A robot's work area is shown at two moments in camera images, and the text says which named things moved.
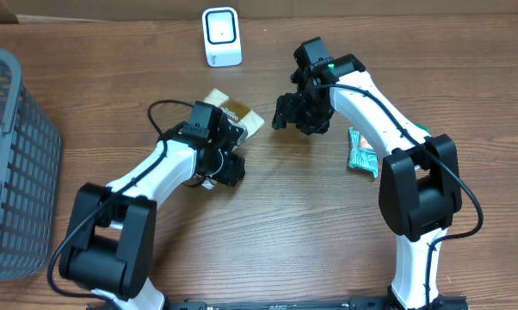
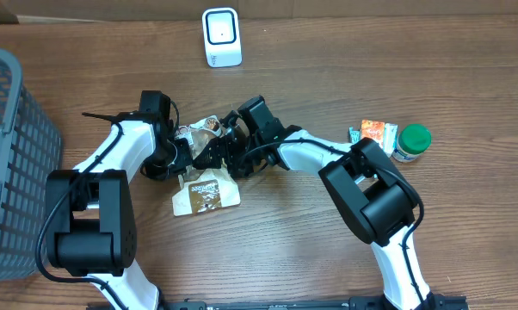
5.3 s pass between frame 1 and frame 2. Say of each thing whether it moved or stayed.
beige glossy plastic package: moved
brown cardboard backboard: stayed
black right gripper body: moved
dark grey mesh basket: stayed
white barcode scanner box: stayed
